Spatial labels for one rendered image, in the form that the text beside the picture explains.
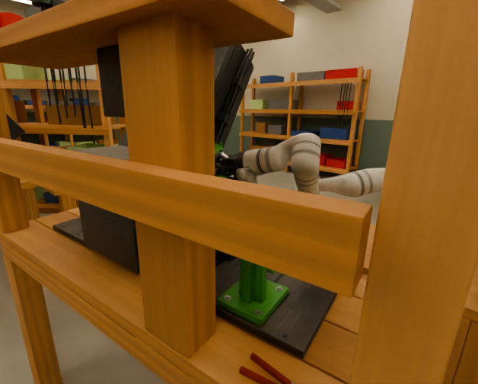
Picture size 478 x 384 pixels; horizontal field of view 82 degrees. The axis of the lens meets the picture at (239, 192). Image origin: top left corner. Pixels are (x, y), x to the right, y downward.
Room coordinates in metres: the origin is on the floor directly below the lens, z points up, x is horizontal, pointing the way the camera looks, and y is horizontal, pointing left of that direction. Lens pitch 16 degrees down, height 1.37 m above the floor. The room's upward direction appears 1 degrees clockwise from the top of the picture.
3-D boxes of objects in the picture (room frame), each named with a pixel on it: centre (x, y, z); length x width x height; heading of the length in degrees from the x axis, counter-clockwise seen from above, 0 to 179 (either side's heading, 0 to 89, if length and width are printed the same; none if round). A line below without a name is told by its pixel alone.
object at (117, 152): (0.88, 0.37, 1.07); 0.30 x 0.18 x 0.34; 56
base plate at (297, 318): (0.93, 0.20, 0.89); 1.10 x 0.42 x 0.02; 56
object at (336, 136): (6.68, -1.26, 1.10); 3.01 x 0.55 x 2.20; 47
